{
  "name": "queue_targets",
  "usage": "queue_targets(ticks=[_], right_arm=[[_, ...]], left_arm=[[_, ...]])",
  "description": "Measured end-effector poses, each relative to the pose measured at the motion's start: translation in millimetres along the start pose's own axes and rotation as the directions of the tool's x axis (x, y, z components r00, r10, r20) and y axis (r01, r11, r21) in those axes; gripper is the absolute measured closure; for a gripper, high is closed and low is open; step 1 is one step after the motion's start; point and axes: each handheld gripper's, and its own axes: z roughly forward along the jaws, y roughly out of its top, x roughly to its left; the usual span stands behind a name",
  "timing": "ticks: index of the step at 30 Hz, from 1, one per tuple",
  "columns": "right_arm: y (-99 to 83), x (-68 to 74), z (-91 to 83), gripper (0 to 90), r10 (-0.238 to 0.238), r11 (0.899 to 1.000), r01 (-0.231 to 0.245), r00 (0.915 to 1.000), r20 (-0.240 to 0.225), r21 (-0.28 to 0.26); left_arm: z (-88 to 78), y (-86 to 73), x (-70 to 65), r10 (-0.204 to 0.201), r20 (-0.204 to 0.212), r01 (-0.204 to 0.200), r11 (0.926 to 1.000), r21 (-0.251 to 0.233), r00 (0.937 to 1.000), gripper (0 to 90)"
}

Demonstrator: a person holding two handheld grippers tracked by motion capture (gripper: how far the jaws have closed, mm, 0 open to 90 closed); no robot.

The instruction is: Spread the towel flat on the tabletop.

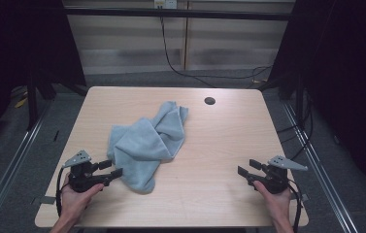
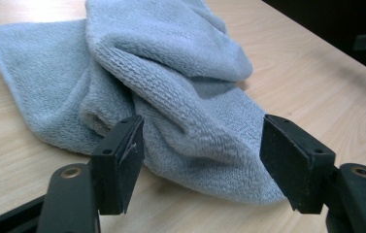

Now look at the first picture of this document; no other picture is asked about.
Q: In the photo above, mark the person's left hand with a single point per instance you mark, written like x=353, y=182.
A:
x=75, y=202

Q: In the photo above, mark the black metal stand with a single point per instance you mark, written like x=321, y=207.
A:
x=32, y=103

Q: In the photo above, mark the person's right hand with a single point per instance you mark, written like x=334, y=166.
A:
x=274, y=202

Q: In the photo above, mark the dark curtain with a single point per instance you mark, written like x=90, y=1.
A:
x=349, y=81
x=15, y=48

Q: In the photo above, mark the black horizontal bar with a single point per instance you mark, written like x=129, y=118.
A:
x=177, y=13

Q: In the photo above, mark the light blue towel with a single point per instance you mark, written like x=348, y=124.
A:
x=148, y=145

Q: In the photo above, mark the grey tape piece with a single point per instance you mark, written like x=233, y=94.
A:
x=46, y=200
x=304, y=196

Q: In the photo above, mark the metal floor rail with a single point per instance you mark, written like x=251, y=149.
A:
x=9, y=168
x=323, y=174

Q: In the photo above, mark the yellow floor item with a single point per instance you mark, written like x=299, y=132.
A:
x=21, y=103

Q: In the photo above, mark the white wall outlet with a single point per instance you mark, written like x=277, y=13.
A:
x=166, y=3

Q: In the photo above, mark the small black floor item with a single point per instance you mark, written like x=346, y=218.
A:
x=56, y=135

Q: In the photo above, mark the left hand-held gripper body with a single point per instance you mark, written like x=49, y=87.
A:
x=82, y=178

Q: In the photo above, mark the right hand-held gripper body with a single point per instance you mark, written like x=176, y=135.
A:
x=276, y=179

